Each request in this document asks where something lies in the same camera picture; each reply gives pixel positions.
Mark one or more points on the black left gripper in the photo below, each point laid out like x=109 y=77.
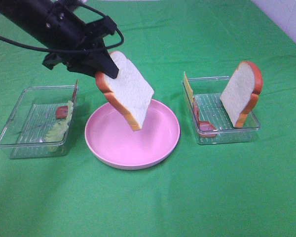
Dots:
x=81 y=46

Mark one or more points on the toy bread slice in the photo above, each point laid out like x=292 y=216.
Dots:
x=129 y=93
x=242 y=92

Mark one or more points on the toy bacon strip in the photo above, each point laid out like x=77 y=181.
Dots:
x=202 y=124
x=62 y=112

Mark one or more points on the toy lettuce leaf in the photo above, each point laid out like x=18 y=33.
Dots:
x=58 y=130

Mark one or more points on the yellow toy cheese slice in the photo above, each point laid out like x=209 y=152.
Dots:
x=188 y=89

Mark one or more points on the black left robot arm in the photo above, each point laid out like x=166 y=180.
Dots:
x=37 y=17

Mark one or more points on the pink plate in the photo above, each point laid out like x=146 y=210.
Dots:
x=110 y=138

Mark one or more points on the clear plastic box left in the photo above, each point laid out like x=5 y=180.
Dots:
x=33 y=116

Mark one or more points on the clear plastic box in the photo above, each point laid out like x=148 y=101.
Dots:
x=207 y=91
x=33 y=116

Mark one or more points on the clear plastic box right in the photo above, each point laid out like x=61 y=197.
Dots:
x=207 y=91

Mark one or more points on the green tablecloth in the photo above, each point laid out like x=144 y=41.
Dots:
x=224 y=190

